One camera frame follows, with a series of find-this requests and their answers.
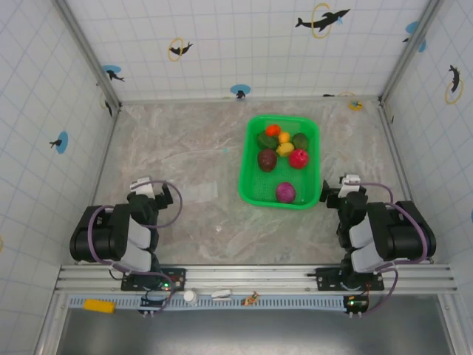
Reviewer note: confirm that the purple toy cabbage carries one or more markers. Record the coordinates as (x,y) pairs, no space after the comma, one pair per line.
(285,192)

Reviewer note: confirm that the red toy apple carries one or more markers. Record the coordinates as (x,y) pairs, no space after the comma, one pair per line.
(299,158)

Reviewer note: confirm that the green toy lime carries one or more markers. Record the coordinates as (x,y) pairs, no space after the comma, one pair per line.
(300,140)

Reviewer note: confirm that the yellow toy lemon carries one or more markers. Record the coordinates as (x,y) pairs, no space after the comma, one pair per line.
(285,149)

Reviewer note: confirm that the small yellow-orange toy fruit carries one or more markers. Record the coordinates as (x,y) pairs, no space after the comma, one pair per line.
(284,137)

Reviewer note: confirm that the orange toy tomato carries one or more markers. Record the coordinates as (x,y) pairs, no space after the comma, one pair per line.
(273,130)

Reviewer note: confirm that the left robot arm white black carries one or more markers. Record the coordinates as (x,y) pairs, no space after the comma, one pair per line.
(96,236)

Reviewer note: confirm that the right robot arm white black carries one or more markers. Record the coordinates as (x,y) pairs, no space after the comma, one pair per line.
(406,233)

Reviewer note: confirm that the green plastic basket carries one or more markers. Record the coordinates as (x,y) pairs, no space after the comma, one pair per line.
(258,188)

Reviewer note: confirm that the left controller board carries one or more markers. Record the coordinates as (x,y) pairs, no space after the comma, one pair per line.
(151,302)

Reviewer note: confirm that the controller board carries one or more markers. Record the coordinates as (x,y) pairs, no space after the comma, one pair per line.
(356,304)
(151,302)

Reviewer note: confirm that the right controller board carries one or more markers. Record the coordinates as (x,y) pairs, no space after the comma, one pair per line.
(356,304)

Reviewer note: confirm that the white round cap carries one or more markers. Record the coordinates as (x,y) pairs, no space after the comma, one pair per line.
(190,297)

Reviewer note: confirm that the yellow block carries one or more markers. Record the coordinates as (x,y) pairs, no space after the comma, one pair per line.
(99,306)

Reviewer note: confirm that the white clip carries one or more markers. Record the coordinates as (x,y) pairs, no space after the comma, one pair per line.
(221,294)

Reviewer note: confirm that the small orange toy figure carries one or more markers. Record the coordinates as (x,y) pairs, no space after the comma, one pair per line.
(250,299)

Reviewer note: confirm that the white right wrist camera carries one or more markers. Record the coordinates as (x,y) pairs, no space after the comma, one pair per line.
(349,185)

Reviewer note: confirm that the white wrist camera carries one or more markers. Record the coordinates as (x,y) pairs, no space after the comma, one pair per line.
(349,185)
(144,188)

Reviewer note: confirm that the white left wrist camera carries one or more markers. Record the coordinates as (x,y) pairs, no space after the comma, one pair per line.
(144,188)

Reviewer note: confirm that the aluminium side rail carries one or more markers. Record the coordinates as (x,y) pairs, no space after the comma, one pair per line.
(399,159)

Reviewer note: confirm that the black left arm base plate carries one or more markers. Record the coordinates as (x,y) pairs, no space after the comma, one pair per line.
(177,277)

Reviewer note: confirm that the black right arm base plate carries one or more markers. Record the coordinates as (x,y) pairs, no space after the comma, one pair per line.
(327,279)

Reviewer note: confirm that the aluminium mounting rail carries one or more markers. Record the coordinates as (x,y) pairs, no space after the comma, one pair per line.
(251,275)

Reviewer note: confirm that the aluminium frame post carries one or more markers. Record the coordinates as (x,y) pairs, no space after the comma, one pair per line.
(410,51)
(88,55)

